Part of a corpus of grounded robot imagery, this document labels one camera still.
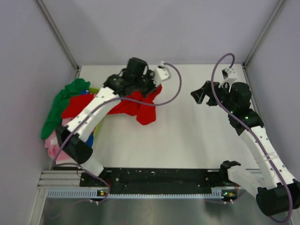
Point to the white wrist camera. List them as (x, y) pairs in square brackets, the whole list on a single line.
[(229, 77), (161, 73)]

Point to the left aluminium frame post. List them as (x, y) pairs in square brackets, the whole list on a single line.
[(57, 34)]

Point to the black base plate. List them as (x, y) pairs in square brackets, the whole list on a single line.
[(151, 181)]

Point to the lime green tray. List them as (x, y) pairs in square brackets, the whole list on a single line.
[(94, 91)]

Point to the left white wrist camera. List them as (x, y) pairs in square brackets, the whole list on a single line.
[(161, 73)]

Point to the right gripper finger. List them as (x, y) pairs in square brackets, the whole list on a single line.
[(199, 94), (212, 101)]

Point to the green t shirt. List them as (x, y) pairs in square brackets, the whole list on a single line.
[(60, 103)]

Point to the grey slotted cable duct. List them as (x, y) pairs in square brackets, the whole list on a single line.
[(97, 194)]

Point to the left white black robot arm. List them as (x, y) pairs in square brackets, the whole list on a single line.
[(72, 138)]

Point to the right aluminium frame post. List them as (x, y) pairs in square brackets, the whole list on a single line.
[(280, 4)]

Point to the red t shirt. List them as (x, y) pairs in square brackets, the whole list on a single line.
[(144, 114)]

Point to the blue t shirt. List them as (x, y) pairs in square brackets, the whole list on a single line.
[(90, 140)]

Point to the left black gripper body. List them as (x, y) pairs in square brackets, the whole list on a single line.
[(145, 84)]

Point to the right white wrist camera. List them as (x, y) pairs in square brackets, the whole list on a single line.
[(229, 77)]

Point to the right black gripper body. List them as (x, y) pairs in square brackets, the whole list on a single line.
[(224, 96)]

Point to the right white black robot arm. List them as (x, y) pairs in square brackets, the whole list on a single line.
[(278, 190)]

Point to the aluminium frame post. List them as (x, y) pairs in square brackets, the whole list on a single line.
[(280, 4), (57, 34)]

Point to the pink t shirt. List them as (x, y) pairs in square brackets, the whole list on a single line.
[(51, 144)]

